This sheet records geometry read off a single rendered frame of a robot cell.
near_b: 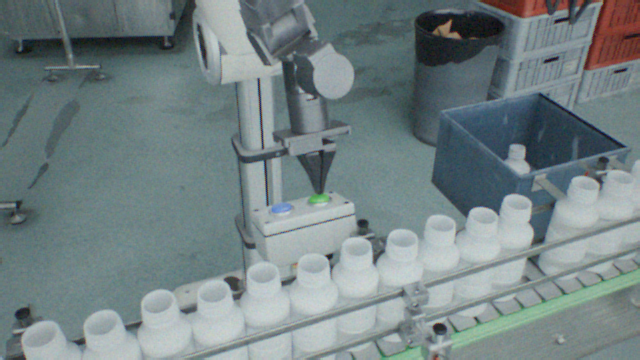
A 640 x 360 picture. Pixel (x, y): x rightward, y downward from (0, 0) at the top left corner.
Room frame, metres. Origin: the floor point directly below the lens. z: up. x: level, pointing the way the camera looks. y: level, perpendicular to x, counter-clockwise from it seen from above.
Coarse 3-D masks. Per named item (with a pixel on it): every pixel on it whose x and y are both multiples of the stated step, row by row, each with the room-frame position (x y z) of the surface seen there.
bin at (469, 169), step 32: (512, 96) 1.34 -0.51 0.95; (544, 96) 1.35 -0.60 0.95; (448, 128) 1.22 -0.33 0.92; (480, 128) 1.31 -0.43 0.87; (512, 128) 1.35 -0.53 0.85; (544, 128) 1.32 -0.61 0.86; (576, 128) 1.23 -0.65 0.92; (448, 160) 1.20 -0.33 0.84; (480, 160) 1.09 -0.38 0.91; (544, 160) 1.30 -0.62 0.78; (576, 160) 1.03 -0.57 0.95; (448, 192) 1.18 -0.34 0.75; (480, 192) 1.07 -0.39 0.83; (512, 192) 0.98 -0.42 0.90; (544, 192) 1.01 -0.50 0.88; (544, 224) 1.02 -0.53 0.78
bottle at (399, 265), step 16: (400, 240) 0.55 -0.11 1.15; (416, 240) 0.53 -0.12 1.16; (384, 256) 0.54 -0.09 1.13; (400, 256) 0.51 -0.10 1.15; (416, 256) 0.54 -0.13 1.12; (384, 272) 0.51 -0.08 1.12; (400, 272) 0.51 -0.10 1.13; (416, 272) 0.51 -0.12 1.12; (384, 288) 0.51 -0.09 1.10; (384, 304) 0.51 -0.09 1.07; (400, 304) 0.50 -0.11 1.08; (384, 320) 0.51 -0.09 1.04; (400, 320) 0.50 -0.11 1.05
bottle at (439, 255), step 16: (432, 224) 0.57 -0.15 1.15; (448, 224) 0.57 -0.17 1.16; (432, 240) 0.55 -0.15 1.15; (448, 240) 0.54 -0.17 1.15; (432, 256) 0.54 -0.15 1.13; (448, 256) 0.54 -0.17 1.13; (432, 272) 0.53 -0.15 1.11; (448, 272) 0.53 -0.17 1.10; (432, 288) 0.53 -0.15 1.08; (448, 288) 0.53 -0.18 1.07; (432, 304) 0.53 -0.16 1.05; (448, 304) 0.54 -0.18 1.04
